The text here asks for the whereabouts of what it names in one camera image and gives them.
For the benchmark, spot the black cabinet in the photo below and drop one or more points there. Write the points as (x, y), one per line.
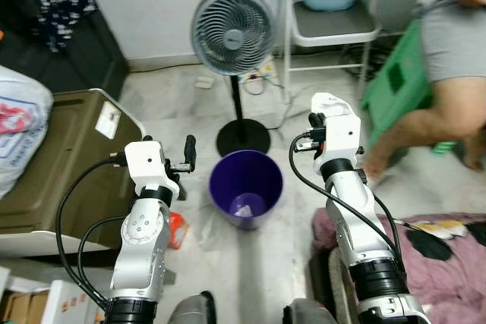
(91, 66)

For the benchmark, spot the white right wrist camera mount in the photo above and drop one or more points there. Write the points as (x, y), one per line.
(340, 142)

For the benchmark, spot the white power strip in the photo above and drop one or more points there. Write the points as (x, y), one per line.
(258, 71)

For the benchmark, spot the red packet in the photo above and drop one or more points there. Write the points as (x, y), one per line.
(178, 229)

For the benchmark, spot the olive storage box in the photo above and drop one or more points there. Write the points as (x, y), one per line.
(68, 157)

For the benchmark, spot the brown cardboard box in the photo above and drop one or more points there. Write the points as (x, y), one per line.
(19, 309)

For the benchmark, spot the grey right robot leg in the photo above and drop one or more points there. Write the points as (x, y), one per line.
(311, 312)

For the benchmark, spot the white paper scrap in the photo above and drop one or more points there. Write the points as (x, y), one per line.
(244, 206)

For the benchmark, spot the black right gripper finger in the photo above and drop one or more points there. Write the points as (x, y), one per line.
(317, 121)

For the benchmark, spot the white folding chair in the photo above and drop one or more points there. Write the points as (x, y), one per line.
(334, 24)

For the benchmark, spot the purple waste bin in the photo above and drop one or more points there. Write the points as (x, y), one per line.
(228, 180)

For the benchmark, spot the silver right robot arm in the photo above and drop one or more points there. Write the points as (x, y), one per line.
(357, 225)

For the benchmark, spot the white plug adapter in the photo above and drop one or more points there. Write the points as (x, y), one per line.
(203, 81)

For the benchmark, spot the pink cartoon print blanket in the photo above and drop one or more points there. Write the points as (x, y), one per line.
(448, 278)

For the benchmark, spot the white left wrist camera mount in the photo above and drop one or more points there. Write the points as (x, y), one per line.
(148, 165)

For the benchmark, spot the green plastic stool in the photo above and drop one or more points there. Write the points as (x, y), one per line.
(395, 81)

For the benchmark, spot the white printed plastic bag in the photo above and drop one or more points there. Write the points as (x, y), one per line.
(23, 127)

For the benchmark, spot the grey standing fan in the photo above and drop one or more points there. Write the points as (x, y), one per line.
(231, 32)

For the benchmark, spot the grey robot leg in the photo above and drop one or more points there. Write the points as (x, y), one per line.
(192, 310)
(311, 312)

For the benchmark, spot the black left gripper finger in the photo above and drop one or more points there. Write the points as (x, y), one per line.
(189, 152)

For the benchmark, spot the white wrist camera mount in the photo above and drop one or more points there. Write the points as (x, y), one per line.
(340, 142)
(148, 165)

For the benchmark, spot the person in grey shorts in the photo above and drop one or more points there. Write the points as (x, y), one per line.
(452, 43)

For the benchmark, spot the grey left robot leg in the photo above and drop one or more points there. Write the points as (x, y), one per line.
(192, 310)

